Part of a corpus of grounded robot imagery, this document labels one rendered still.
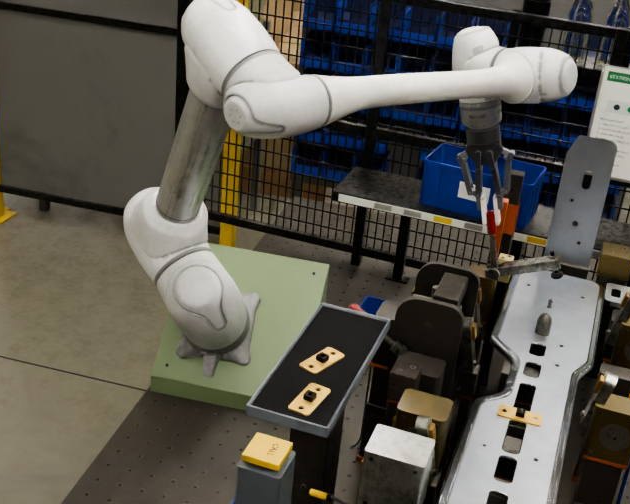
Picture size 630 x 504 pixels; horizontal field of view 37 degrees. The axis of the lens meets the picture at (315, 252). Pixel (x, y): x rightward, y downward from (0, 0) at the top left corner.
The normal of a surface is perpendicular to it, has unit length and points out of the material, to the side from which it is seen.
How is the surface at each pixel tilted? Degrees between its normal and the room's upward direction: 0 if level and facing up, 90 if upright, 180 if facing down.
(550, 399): 0
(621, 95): 90
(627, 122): 90
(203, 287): 47
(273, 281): 42
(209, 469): 0
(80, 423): 0
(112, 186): 90
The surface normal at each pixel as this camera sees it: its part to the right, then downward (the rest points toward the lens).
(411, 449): 0.09, -0.89
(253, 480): -0.33, 0.40
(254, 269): -0.08, -0.38
